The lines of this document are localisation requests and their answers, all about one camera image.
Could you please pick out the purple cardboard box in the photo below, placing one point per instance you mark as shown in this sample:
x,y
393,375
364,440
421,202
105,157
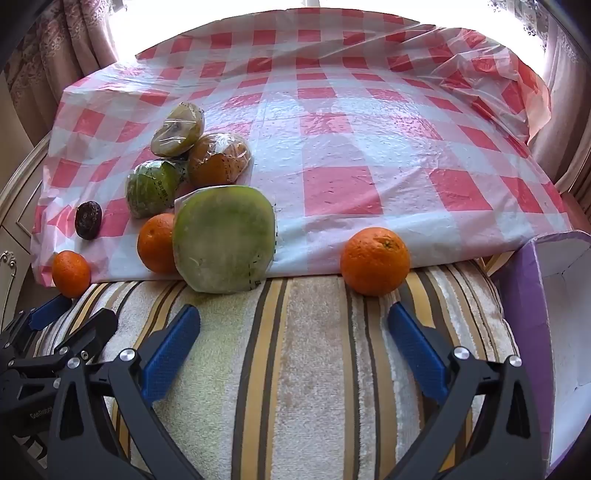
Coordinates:
x,y
568,323

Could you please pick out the beige patterned curtain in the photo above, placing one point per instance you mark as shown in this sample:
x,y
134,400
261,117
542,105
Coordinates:
x,y
55,55
568,92

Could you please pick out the cream carved cabinet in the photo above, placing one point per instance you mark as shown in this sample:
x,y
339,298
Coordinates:
x,y
18,207

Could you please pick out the striped beige towel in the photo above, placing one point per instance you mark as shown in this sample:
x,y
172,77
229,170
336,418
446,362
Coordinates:
x,y
300,369

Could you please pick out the red checked plastic tablecloth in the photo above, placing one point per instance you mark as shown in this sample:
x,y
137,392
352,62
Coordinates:
x,y
323,138

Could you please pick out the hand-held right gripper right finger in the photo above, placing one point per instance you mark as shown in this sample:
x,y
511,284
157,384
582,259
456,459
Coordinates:
x,y
415,355

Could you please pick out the large orange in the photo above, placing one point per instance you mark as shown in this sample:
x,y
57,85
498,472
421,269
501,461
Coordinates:
x,y
375,261

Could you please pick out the dark purple passion fruit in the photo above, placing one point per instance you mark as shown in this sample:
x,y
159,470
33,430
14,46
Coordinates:
x,y
88,220

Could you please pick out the wrapped green fruit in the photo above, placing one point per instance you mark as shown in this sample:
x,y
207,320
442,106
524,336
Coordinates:
x,y
152,189

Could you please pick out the medium orange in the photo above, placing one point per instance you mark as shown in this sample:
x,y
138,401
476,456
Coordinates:
x,y
154,244

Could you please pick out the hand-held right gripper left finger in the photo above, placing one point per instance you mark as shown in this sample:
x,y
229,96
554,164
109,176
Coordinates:
x,y
171,355

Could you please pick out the green melon slice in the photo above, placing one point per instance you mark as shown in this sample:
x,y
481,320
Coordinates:
x,y
224,240

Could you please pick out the small orange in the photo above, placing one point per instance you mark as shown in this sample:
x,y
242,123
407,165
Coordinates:
x,y
71,274

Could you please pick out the wrapped orange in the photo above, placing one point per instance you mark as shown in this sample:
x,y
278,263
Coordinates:
x,y
217,161

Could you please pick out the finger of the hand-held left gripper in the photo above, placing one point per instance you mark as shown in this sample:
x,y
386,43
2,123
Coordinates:
x,y
94,330
46,314

